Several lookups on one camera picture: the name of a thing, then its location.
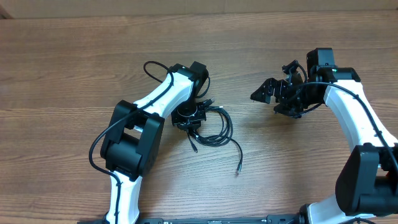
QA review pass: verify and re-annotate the thin black USB-C cable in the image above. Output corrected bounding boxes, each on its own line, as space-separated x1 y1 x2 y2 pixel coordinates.
185 130 244 176

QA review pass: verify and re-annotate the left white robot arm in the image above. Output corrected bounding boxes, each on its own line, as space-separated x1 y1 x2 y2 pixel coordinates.
88 62 210 223

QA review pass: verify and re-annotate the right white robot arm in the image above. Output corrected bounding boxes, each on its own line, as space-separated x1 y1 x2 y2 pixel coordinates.
250 48 397 223

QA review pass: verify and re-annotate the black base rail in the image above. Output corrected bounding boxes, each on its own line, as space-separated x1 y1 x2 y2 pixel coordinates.
136 214 306 224

